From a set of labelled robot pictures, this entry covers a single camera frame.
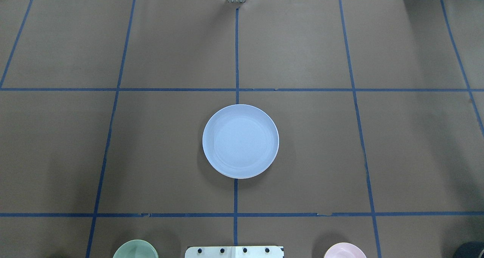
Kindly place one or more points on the blue plate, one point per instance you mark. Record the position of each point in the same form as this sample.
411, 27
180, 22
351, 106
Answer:
240, 141

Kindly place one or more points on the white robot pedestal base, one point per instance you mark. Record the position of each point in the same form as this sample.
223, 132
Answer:
235, 252

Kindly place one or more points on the green bowl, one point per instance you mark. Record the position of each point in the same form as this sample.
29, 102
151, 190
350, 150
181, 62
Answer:
136, 248

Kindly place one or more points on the pink bowl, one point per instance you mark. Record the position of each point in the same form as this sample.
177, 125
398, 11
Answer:
344, 250

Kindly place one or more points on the dark blue pot with lid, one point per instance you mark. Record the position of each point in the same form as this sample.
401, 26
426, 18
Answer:
471, 249

